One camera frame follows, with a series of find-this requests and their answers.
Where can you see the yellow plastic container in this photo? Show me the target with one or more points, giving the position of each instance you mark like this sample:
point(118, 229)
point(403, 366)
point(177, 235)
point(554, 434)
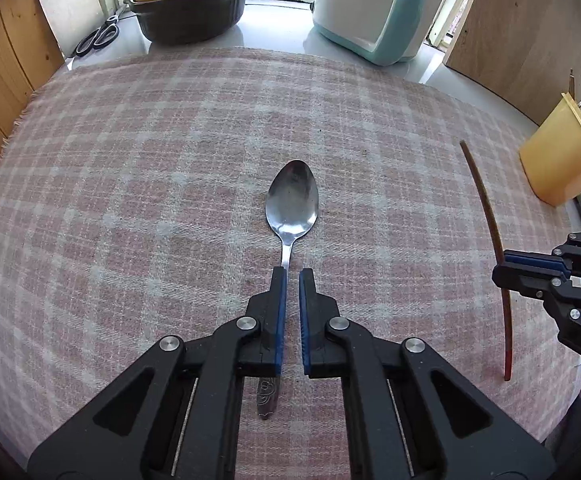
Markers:
point(560, 160)

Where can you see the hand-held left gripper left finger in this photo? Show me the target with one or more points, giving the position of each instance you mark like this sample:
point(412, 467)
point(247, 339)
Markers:
point(280, 320)

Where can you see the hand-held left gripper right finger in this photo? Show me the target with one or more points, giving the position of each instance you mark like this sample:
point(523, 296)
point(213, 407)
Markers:
point(304, 325)

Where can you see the teal and white electric cooker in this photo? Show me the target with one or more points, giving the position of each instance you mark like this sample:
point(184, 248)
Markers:
point(350, 5)

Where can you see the white cutting board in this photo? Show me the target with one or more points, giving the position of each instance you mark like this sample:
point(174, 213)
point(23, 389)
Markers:
point(70, 5)

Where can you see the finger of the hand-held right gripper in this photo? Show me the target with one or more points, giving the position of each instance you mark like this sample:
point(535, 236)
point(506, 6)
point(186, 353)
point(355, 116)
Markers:
point(530, 260)
point(520, 280)

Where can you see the light wooden board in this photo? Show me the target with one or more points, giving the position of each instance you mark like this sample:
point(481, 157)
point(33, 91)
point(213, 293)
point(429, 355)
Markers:
point(530, 35)

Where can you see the pink plaid cloth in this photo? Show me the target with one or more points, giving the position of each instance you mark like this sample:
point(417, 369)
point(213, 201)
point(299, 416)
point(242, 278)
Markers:
point(145, 185)

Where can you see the black pot with yellow lid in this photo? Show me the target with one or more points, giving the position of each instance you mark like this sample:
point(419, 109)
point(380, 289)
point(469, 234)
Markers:
point(195, 15)

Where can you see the pine wood panel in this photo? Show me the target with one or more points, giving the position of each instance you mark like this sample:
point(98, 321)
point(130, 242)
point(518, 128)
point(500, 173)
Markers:
point(5, 70)

